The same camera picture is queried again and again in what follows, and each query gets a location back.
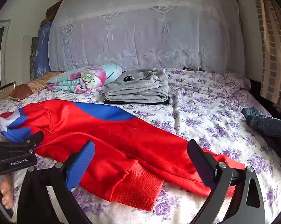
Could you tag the folded floral quilt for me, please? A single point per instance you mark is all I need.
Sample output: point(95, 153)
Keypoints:
point(84, 78)

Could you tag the blue patterned cloth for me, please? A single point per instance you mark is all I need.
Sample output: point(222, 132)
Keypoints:
point(42, 49)

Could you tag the red pants with blue stripes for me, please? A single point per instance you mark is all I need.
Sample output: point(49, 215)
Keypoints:
point(112, 135)

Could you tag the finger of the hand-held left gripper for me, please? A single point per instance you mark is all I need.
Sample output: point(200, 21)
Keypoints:
point(34, 138)

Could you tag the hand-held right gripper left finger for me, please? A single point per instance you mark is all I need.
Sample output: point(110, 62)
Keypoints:
point(82, 165)

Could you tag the purple floral pillow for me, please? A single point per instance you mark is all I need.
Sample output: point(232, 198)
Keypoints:
point(215, 81)

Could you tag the white lace headboard cover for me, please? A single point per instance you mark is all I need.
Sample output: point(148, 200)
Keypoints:
point(145, 32)

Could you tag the folded grey garment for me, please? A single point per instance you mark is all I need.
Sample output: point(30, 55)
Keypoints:
point(140, 84)

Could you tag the purple floral bed sheet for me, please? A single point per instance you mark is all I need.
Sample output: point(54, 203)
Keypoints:
point(201, 126)

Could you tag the person's leg in jeans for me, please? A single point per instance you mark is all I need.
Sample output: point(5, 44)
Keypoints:
point(269, 123)

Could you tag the beige checked curtain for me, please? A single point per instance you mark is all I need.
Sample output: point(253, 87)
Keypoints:
point(273, 39)

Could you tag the person's left hand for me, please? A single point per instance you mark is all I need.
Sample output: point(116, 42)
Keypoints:
point(7, 191)

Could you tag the brown pillow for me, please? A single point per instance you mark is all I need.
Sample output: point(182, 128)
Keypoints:
point(30, 87)

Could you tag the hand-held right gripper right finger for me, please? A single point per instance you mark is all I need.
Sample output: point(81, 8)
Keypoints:
point(201, 165)

